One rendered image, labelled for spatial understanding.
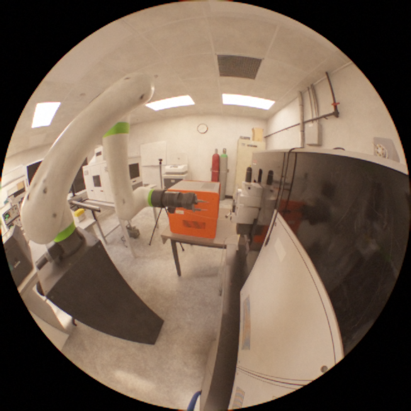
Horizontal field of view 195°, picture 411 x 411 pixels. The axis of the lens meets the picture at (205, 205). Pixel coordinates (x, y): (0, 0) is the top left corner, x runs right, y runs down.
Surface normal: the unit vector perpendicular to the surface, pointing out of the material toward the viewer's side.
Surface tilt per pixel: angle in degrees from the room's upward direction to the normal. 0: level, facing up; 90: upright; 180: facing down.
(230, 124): 90
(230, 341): 0
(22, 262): 90
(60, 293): 90
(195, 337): 0
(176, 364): 0
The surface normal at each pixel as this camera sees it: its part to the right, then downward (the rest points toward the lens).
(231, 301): 0.04, -0.91
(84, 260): 0.98, 0.10
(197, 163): -0.16, 0.40
